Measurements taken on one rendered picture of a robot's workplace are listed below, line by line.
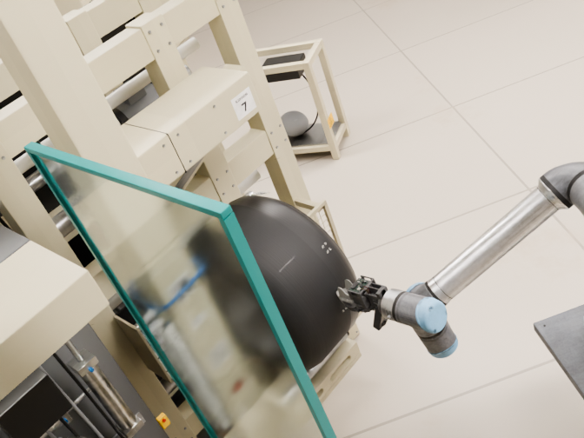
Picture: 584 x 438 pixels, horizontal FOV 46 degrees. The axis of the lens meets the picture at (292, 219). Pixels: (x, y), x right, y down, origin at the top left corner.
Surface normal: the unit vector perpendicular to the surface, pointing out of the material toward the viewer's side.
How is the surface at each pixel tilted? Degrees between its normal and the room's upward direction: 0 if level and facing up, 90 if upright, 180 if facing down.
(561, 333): 0
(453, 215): 0
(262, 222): 15
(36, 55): 90
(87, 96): 90
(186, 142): 90
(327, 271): 65
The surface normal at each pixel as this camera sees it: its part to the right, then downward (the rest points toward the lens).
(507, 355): -0.30, -0.76
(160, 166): 0.72, 0.22
